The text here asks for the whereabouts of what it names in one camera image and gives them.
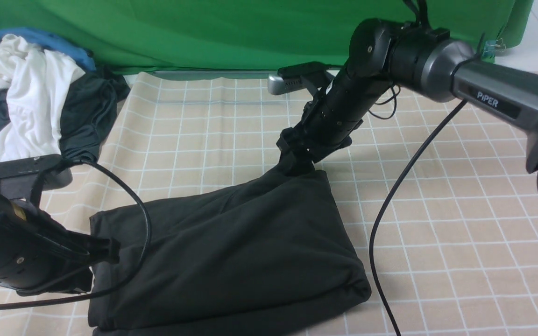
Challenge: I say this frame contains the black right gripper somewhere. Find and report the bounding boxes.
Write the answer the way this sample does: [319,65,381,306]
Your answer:
[276,101,364,175]

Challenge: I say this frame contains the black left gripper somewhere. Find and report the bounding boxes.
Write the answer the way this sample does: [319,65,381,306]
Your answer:
[0,203,120,295]

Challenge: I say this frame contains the dark gray long-sleeve shirt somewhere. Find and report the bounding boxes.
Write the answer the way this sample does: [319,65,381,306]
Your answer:
[88,166,371,336]

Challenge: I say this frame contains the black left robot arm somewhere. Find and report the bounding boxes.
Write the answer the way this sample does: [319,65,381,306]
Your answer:
[0,154,120,296]

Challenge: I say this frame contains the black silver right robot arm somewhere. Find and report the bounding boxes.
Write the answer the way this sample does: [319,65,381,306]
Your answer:
[268,19,538,189]

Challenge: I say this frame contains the green backdrop cloth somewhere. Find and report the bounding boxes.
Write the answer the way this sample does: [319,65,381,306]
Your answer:
[0,0,533,76]

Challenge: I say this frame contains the blue garment in pile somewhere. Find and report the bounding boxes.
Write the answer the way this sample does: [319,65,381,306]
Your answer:
[0,28,96,109]

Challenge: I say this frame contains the beige grid-pattern table mat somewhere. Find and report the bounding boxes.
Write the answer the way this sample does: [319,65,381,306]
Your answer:
[99,73,538,336]

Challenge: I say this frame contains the dark gray garment in pile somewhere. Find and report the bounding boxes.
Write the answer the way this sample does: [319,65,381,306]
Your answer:
[59,68,130,162]

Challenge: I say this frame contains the teal binder clip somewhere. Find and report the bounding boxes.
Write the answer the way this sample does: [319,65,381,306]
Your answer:
[480,38,507,59]

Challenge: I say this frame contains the white garment in pile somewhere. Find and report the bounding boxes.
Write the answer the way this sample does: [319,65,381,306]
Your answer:
[0,34,85,162]

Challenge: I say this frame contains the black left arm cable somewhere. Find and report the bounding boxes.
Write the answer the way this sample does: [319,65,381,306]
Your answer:
[0,159,152,312]

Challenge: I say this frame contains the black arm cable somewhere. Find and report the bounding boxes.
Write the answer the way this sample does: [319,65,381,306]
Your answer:
[0,159,152,312]
[368,0,484,336]

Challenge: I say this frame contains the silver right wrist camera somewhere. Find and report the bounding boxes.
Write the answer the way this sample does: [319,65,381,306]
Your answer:
[268,62,333,96]

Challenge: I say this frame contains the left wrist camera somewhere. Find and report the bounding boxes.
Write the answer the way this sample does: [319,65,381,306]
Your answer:
[0,154,73,206]

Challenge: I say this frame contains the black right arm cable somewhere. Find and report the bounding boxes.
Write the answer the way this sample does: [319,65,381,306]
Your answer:
[368,0,484,336]

